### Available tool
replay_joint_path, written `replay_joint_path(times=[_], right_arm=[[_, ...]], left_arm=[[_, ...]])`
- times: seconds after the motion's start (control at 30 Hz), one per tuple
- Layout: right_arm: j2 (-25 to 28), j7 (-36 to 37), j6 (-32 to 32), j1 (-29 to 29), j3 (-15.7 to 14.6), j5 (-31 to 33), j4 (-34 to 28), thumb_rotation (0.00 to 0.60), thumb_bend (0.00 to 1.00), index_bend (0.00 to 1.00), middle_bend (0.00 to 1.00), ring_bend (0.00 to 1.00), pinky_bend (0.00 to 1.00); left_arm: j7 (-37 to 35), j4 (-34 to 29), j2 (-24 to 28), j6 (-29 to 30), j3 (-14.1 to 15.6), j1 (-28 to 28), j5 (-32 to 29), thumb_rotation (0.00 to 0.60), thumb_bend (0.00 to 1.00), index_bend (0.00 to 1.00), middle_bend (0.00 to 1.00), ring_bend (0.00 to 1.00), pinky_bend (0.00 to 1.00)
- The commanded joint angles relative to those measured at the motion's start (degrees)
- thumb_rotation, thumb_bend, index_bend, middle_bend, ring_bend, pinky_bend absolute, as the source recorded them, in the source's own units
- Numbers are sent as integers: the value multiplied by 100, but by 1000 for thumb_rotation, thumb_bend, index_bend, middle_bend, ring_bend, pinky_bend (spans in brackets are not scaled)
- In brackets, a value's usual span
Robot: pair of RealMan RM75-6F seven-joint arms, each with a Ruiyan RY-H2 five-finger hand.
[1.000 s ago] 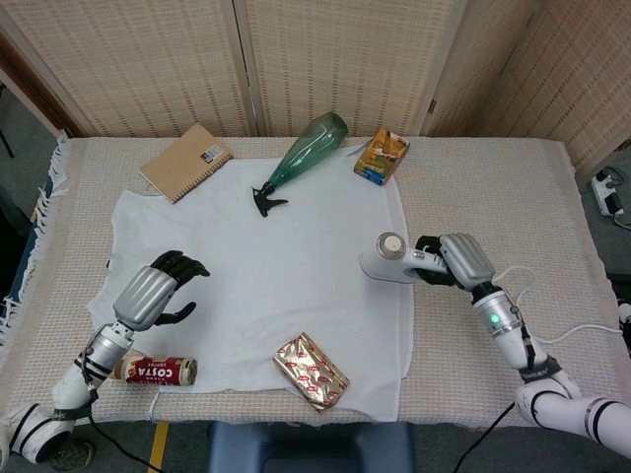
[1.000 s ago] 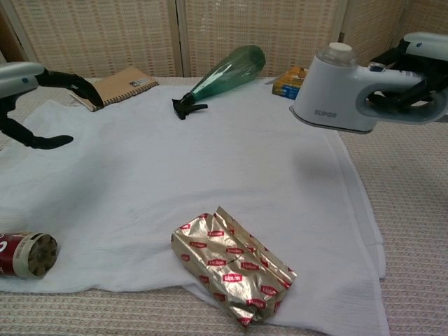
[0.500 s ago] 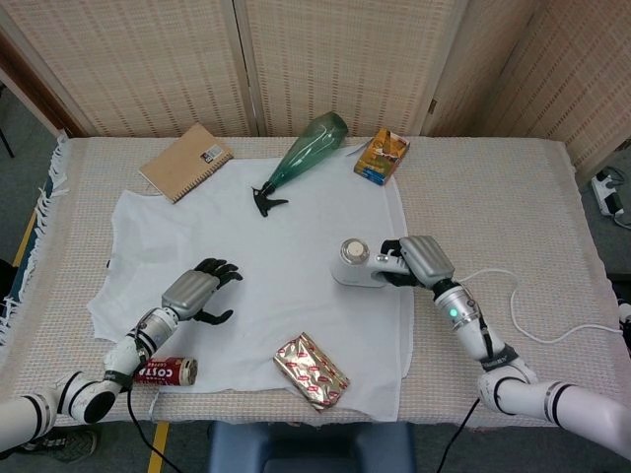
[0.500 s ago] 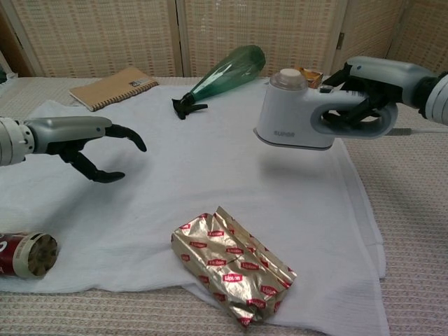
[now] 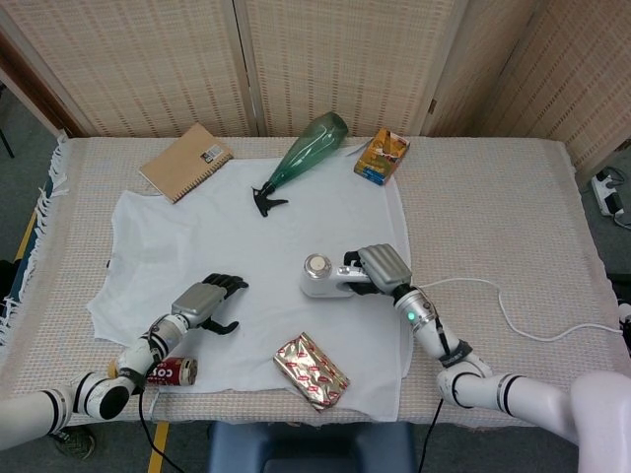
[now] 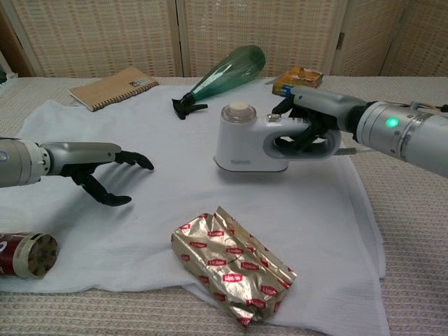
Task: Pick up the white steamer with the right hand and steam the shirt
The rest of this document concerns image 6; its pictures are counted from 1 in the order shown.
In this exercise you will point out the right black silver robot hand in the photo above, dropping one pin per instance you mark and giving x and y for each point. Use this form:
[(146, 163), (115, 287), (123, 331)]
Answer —
[(325, 108)]

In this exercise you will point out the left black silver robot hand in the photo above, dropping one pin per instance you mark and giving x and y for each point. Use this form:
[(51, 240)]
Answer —
[(80, 154)]

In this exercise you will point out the white handheld steam iron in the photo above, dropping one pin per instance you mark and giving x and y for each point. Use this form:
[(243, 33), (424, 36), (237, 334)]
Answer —
[(238, 150)]

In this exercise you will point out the white t-shirt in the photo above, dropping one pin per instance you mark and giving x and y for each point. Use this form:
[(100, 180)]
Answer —
[(175, 196)]

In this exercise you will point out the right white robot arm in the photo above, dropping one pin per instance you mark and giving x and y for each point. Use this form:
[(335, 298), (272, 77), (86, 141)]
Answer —
[(402, 134)]

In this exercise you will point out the yellow orange carton box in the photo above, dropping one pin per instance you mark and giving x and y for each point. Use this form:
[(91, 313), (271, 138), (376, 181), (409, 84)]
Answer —
[(297, 82)]

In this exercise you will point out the brown spiral notebook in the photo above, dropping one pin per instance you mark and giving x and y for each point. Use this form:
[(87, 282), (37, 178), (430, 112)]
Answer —
[(108, 87)]

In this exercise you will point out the green spray bottle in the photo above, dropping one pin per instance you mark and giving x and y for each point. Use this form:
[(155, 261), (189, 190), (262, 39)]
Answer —
[(224, 73)]

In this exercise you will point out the red Costa coffee bottle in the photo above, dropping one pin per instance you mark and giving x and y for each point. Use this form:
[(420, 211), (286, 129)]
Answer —
[(21, 252)]

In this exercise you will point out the woven folding screen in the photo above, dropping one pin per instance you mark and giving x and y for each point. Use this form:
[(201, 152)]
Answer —
[(105, 35)]

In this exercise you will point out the white towel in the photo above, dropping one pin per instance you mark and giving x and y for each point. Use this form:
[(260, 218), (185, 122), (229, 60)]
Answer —
[(413, 227)]

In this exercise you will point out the gold Lipton tea packet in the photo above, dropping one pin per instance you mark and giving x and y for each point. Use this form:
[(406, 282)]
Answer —
[(231, 266)]

